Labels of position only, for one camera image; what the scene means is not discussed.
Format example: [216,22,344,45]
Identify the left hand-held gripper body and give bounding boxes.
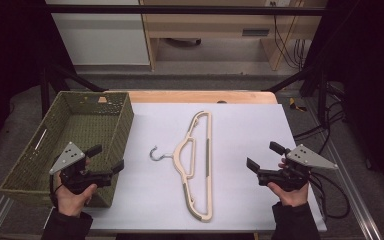
[48,141,114,196]

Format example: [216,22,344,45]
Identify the black wall cable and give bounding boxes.
[272,2,301,69]

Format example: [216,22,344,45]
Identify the person's left hand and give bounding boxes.
[53,173,98,218]

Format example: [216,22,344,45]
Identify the black cable bunch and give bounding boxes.
[294,38,307,71]

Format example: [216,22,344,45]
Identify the right hand-held gripper cable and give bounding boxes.
[308,171,352,220]

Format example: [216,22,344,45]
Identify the yellow black tool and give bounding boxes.
[288,97,308,113]

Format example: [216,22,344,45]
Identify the black floor cable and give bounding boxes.
[293,99,346,141]

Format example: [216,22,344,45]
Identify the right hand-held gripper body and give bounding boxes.
[256,143,340,193]

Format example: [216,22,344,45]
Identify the white sheet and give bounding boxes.
[43,102,328,233]

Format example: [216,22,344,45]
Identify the dark curtain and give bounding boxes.
[304,0,384,204]
[0,0,76,164]

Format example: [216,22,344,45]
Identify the beige plastic hanger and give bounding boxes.
[149,110,214,223]

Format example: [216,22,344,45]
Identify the black frame bar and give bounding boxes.
[44,4,328,17]

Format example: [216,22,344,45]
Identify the hand-held gripper cable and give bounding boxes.
[308,171,352,220]
[48,173,64,209]

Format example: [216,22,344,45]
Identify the white cabinet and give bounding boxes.
[45,0,151,67]

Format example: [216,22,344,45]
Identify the white wall socket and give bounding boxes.
[264,0,292,8]

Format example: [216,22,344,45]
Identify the curved chair base leg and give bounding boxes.
[164,37,203,48]

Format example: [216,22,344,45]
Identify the green woven basket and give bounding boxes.
[0,90,135,208]

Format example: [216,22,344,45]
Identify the black metal stand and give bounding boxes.
[39,63,108,118]
[265,64,329,126]

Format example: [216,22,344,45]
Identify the left hand-held gripper cable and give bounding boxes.
[48,173,64,209]

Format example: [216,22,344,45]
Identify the light wooden desk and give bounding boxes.
[139,0,328,72]

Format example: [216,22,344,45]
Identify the person's right hand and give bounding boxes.
[267,182,311,208]

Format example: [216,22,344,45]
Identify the grey recessed drawer handle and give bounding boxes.
[241,28,271,37]

